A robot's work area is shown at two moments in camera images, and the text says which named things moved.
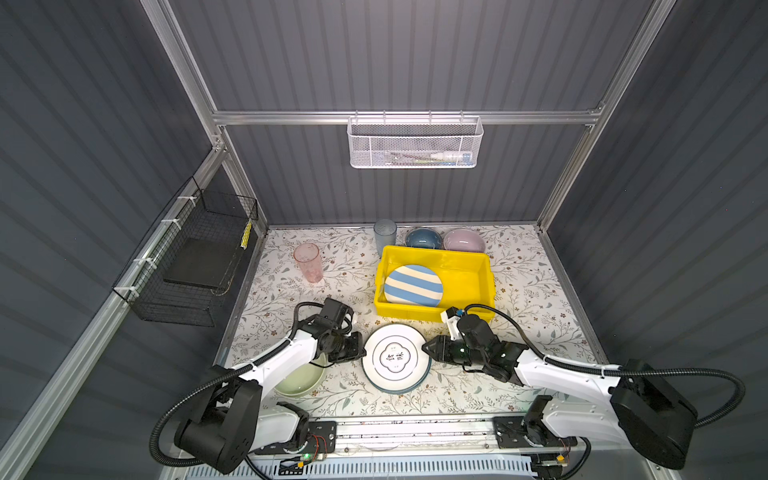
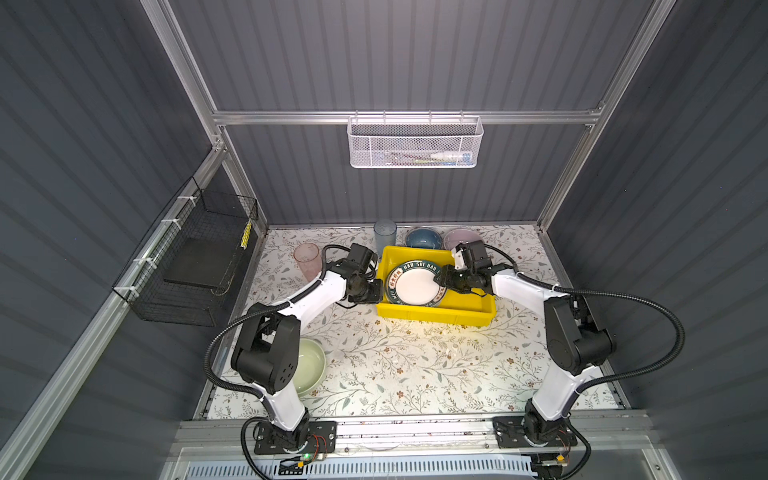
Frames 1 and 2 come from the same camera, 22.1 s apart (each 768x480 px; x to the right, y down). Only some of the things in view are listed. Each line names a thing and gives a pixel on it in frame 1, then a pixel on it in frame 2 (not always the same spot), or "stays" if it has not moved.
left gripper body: x=346 y=347 to x=370 y=292
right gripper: x=439 y=352 to x=446 y=278
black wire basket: x=182 y=272 stays
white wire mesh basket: x=415 y=142 stays
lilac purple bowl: x=464 y=239 stays
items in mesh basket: x=450 y=158 stays
